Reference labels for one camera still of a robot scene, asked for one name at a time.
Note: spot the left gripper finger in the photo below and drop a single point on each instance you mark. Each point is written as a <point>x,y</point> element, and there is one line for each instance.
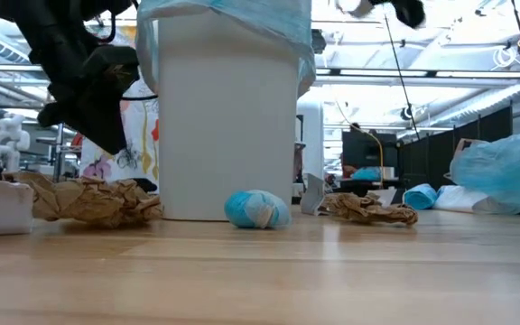
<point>93,122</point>

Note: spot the brown paper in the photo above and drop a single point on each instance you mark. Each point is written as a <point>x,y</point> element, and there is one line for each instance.
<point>364,208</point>
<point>84,198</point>

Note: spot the white plastic trash bin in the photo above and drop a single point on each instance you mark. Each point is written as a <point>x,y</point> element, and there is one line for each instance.
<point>228,135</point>

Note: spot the blue bin liner bag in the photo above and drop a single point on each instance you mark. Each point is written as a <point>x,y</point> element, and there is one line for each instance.
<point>242,13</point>

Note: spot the large blue white ball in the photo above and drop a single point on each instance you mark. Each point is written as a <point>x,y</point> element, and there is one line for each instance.
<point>255,210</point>

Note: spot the blue trash bag roll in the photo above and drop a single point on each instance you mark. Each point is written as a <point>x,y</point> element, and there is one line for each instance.
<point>420,197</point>

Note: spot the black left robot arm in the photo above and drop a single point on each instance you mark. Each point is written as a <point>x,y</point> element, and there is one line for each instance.
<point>39,22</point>

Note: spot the loose blue trash bag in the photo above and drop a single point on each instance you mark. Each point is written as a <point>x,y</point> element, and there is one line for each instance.
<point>508,171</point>

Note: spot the white flat bag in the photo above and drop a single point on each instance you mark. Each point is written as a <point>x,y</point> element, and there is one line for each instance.
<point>458,198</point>

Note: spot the metal rack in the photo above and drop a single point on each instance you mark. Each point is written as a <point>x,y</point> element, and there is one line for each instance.
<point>58,153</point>

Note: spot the floral cloth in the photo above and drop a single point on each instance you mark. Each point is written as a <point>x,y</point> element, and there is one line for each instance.
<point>142,135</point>

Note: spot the thin black pole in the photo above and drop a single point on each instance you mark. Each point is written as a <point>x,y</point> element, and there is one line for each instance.
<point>403,81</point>

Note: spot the white robot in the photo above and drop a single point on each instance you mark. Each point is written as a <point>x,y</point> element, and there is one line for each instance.
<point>9,144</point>

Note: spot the person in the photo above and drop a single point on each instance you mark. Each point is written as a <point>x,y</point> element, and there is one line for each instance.
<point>355,126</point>

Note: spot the brown cardboard piece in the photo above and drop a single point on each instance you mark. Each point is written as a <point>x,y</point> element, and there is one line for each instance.
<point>463,145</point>

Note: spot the black monitor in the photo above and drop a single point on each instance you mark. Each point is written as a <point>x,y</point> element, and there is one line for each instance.
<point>364,149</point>

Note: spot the white cup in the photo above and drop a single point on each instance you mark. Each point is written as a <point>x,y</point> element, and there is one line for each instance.
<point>387,173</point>

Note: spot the teal bundle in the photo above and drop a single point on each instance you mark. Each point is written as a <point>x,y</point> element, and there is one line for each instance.
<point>367,174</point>

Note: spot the black partition wall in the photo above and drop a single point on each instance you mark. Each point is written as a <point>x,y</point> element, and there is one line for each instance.
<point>427,158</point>

